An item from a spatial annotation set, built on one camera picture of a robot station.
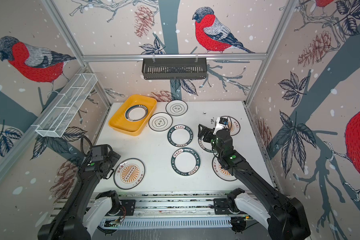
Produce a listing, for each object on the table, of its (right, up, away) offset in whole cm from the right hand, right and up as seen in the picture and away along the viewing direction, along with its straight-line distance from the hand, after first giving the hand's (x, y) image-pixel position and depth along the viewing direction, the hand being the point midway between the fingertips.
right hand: (204, 128), depth 79 cm
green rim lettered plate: (-14, -7, +23) cm, 27 cm away
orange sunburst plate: (+12, -27, +6) cm, 30 cm away
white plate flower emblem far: (-17, +13, +39) cm, 45 cm away
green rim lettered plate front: (-10, -21, +10) cm, 25 cm away
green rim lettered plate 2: (+4, -13, +17) cm, 21 cm away
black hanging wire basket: (-18, +41, +28) cm, 53 cm away
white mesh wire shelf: (-74, +5, -6) cm, 75 cm away
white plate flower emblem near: (-29, +2, +31) cm, 43 cm away
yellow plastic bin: (-57, +1, +25) cm, 62 cm away
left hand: (-52, -19, +4) cm, 56 cm away
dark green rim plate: (-49, +9, +36) cm, 61 cm away
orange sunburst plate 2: (-43, -27, +7) cm, 51 cm away
